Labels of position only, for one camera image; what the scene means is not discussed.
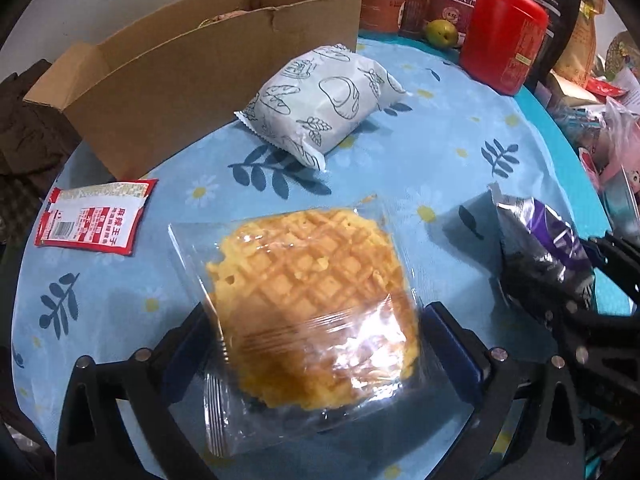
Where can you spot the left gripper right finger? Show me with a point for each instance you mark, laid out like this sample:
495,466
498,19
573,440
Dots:
547,442

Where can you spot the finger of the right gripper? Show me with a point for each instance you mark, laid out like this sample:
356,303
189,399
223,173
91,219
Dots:
546,303
618,258

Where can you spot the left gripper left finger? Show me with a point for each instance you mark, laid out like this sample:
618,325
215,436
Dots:
93,442

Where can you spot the silver purple chip bag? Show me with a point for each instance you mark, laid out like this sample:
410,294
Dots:
539,246

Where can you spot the waffle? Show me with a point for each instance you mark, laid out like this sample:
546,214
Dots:
315,319

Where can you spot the brown green nut packets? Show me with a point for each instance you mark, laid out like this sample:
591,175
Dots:
221,17

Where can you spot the blue floral tablecloth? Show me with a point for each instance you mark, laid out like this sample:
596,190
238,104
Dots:
431,157

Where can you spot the red white sachet packet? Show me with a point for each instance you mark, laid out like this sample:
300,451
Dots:
97,218

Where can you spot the orange kraft snack bag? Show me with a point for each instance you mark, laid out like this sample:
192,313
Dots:
576,61

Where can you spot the red cylindrical canister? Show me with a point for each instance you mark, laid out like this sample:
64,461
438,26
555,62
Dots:
502,42

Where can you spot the brown jacket pile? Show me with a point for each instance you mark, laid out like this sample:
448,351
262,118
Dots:
36,140

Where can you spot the black stand-up pouch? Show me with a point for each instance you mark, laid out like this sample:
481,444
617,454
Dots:
562,18

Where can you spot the open cardboard box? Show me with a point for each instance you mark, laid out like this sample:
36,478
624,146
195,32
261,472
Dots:
161,83

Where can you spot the yellow green pear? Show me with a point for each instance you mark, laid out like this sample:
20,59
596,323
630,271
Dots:
441,34

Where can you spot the white bread-print snack bag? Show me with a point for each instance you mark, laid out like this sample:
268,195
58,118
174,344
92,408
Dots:
317,99

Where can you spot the clear jar brown contents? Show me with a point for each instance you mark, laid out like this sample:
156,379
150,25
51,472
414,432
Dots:
413,18

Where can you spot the clear jar orange label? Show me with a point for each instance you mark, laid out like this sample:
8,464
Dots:
383,16

